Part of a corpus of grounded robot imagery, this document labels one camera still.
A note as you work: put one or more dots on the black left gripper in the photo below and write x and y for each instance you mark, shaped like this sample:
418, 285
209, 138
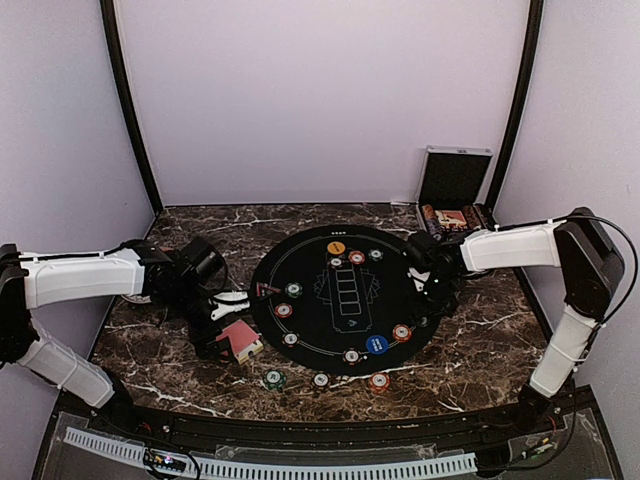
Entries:
210, 350

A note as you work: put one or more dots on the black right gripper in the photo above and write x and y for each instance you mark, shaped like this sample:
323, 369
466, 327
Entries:
435, 313

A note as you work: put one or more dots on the green chips mat edge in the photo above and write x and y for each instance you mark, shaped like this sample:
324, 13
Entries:
422, 321

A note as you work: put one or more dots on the green chips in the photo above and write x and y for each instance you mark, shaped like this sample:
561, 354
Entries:
294, 290
376, 255

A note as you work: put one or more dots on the red 5 chips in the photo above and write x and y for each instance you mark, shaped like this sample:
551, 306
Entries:
401, 333
283, 310
357, 257

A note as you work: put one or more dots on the red back card deck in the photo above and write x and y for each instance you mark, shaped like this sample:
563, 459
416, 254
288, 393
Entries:
233, 338

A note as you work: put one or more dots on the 100 chips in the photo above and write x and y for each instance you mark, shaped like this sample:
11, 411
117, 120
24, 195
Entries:
351, 357
335, 262

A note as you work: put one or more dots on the orange big blind button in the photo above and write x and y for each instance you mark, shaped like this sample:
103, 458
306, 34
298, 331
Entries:
336, 248

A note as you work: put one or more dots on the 100 chips mat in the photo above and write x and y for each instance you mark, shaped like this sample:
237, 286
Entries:
290, 339

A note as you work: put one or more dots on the red 5 chip stack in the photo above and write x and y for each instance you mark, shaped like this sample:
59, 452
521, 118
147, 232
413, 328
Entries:
379, 382

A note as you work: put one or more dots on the green chip stack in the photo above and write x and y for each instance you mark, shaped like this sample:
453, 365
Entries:
274, 379

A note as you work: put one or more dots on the black orange 100 chip stack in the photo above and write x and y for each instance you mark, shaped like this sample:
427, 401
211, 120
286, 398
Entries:
321, 380

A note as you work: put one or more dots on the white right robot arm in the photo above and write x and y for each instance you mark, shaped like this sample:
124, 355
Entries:
578, 244

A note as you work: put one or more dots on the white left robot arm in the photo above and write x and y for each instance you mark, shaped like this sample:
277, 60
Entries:
30, 281

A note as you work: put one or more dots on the purple 500 chip roll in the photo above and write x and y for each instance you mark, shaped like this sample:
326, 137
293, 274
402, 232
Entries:
434, 228

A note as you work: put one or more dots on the boxed card deck in case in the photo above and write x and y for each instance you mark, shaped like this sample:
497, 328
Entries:
451, 220

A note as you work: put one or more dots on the wrapped brown 100 chip roll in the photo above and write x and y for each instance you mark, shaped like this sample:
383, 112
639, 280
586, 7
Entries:
473, 219

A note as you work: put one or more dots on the floral ceramic plate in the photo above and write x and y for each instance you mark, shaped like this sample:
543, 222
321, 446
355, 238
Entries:
137, 299

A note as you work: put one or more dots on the triangular all in marker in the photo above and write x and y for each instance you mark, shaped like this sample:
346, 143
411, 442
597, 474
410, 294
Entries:
265, 291

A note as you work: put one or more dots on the aluminium poker case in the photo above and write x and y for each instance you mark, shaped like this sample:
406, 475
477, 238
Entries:
451, 177

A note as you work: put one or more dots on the yellow card box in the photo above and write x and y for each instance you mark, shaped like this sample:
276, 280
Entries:
249, 351

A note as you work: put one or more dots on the blue small blind button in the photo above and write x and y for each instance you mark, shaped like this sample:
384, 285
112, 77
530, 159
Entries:
377, 344

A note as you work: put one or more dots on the round black poker mat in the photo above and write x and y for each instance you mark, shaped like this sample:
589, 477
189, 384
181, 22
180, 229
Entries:
340, 308

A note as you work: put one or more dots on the white cable duct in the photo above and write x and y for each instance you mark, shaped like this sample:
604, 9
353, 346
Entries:
167, 464

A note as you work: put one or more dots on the black front table rail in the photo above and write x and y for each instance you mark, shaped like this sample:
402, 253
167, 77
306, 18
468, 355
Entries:
478, 430

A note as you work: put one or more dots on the black frame post left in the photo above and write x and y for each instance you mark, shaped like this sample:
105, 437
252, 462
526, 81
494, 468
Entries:
124, 93

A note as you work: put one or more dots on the black frame post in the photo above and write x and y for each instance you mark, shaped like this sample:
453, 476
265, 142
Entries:
124, 93
521, 89

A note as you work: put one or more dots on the black frame post right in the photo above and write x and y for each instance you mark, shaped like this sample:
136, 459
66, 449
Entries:
521, 89

